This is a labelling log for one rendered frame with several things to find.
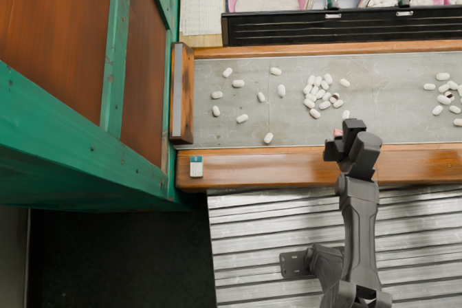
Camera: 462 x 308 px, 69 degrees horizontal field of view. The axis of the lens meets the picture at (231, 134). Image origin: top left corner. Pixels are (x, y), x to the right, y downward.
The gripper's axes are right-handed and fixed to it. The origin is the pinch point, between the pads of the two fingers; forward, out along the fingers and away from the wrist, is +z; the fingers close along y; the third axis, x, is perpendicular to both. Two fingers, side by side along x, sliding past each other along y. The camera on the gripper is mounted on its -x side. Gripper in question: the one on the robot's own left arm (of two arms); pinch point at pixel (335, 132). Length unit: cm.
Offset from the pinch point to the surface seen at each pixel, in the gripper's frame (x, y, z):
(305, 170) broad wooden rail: 10.4, 8.2, -3.8
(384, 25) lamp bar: -30.9, -5.1, -5.1
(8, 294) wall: 79, 126, 2
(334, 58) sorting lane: -11.8, -4.5, 25.0
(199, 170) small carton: 8.9, 38.8, -4.8
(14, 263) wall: 72, 127, 12
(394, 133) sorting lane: 5.1, -20.1, 5.7
